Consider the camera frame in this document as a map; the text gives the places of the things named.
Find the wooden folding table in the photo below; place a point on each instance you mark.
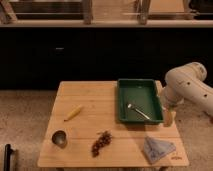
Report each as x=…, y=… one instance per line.
x=99, y=114

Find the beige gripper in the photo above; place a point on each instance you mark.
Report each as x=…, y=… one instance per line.
x=168, y=98

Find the small metal cup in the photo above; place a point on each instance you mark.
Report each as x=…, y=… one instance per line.
x=59, y=138

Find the green plastic tray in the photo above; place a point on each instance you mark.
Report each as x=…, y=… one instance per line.
x=142, y=94

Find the bunch of dark grapes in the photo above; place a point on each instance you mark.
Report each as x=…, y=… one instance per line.
x=104, y=139

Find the black object on floor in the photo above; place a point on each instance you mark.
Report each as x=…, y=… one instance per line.
x=8, y=156

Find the silver metal fork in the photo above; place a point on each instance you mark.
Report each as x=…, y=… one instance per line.
x=130, y=106

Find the yellow banana toy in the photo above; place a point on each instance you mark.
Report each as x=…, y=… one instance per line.
x=73, y=113

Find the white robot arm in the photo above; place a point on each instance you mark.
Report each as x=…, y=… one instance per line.
x=186, y=82

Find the folded blue-grey cloth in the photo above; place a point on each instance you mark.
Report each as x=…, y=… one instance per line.
x=155, y=149

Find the wooden shelf rail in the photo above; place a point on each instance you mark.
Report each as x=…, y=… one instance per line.
x=106, y=13

